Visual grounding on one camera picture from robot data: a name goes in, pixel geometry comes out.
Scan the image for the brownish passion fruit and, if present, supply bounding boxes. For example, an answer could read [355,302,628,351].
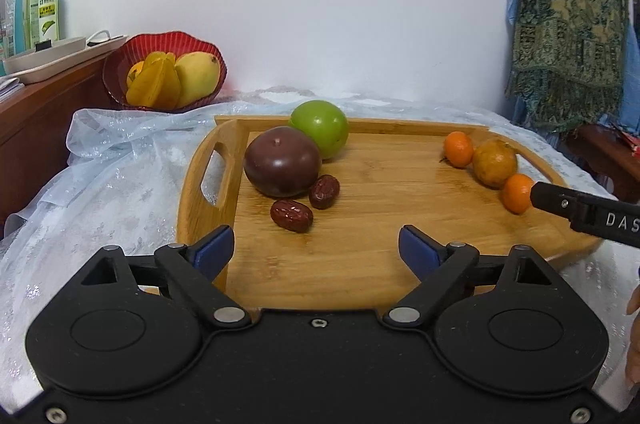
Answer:
[472,138,518,189]

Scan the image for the small orange kumquat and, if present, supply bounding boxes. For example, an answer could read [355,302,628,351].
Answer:
[444,130,474,168]

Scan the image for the dark red jujube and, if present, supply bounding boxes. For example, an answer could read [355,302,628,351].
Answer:
[309,175,341,210]

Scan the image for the person's right hand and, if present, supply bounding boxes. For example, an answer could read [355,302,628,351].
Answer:
[625,285,640,386]

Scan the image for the wooden side table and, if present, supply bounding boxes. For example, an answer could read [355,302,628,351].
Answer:
[566,125,639,203]

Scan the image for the red packet on table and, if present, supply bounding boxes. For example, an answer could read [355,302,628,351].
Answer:
[611,123,640,158]

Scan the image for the bamboo serving tray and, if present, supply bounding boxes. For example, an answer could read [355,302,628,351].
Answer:
[177,115,599,310]

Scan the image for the white lace tablecloth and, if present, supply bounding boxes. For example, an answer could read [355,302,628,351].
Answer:
[1,92,639,413]

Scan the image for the green patterned hanging cloth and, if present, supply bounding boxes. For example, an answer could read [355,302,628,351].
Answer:
[508,0,628,132]

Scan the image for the dark purple round fruit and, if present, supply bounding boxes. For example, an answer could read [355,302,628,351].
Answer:
[243,126,322,198]

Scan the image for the green apple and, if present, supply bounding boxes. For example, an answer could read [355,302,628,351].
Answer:
[288,100,349,160]

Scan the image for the yellow starfruit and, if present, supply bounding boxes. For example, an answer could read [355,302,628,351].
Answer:
[126,51,181,111]

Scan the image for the yellow mango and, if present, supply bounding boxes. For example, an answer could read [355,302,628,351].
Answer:
[175,51,220,109]

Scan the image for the wooden cabinet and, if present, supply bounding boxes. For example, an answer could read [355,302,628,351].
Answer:
[0,56,114,220]

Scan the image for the white rectangular tray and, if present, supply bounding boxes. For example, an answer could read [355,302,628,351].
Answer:
[3,35,127,85]

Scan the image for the teal spray bottle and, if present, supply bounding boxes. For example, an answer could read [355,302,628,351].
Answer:
[4,0,25,57]

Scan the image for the pale green bottle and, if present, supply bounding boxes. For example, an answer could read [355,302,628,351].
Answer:
[26,0,39,49]

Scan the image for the green white spray bottle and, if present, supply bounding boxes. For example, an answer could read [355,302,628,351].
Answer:
[36,0,60,43]

